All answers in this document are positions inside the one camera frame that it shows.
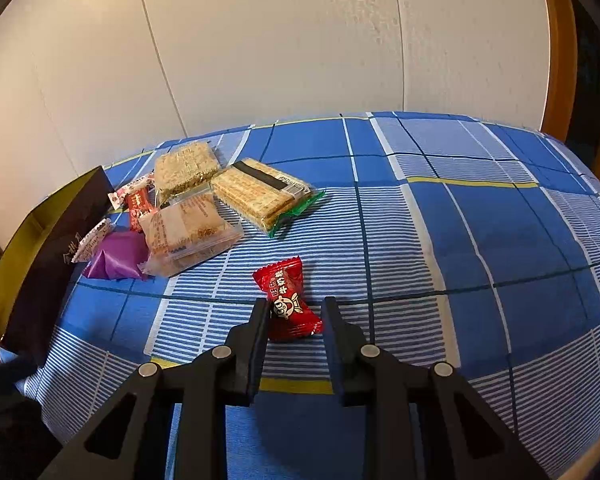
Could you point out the wooden door frame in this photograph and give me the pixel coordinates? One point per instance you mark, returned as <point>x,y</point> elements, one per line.
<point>560,60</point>

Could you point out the cracker packet with green edge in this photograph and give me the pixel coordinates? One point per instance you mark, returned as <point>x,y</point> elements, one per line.
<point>252,192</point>

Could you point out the white and red candy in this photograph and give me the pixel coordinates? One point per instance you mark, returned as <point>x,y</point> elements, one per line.
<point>130,189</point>
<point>92,240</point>

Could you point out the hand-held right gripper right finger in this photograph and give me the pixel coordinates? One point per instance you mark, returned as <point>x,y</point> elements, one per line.
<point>330,355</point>

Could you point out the red snack bar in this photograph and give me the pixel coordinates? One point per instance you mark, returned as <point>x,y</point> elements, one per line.
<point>139,206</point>

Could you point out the clear orange-print cracker packet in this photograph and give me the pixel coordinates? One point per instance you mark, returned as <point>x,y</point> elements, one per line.
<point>190,230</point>

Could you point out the blue plaid bedsheet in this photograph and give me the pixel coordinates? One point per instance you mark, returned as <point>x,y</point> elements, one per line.
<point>430,240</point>

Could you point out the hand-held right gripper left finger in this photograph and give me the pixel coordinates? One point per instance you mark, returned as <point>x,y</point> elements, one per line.
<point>261,345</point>

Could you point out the purple snack packet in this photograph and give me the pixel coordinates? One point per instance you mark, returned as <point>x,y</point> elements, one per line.
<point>117,257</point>

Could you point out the dark box with gold inside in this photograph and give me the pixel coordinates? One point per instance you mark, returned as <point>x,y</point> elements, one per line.
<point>40,280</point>

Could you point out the red candy packet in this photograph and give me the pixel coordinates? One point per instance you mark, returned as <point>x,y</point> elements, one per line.
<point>287,295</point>

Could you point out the clear crispy noodle snack packet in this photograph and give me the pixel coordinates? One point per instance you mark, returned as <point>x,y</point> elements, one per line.
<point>185,167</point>

